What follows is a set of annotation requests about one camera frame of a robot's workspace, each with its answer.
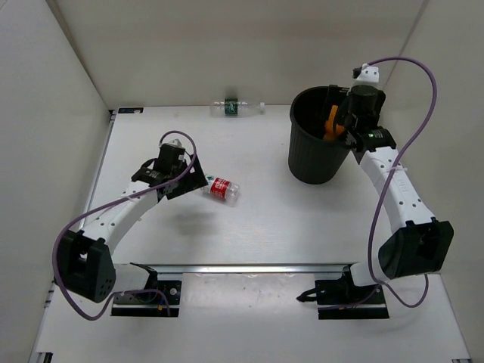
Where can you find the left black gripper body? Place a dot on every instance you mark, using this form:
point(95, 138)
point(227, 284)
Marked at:
point(177, 172)

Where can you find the orange juice bottle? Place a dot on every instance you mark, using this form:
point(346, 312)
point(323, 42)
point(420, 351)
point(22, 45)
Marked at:
point(332, 130)

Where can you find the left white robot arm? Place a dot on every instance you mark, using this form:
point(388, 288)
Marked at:
point(83, 258)

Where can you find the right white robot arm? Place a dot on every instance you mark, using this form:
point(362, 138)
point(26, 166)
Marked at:
point(419, 242)

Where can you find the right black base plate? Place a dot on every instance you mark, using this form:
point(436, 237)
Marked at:
point(341, 300)

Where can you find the black plastic waste bin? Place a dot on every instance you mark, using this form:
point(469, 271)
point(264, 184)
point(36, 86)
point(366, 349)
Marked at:
point(311, 159)

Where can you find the clear bottle green label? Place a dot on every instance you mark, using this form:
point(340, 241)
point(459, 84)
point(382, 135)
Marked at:
point(235, 107)

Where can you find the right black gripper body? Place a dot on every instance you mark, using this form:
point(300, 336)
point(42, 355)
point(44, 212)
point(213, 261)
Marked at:
point(348, 119)

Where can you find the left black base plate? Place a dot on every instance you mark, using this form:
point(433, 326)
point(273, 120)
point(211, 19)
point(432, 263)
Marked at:
point(163, 300)

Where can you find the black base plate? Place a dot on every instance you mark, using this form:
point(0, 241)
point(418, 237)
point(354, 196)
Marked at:
point(163, 300)
point(341, 300)

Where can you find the clear bottle red label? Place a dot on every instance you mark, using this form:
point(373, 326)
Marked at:
point(221, 189)

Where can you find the small dark label sticker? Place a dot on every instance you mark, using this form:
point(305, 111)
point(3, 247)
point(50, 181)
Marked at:
point(130, 110)

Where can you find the aluminium rail front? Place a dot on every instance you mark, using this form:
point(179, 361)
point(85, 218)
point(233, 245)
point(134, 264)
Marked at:
point(249, 269)

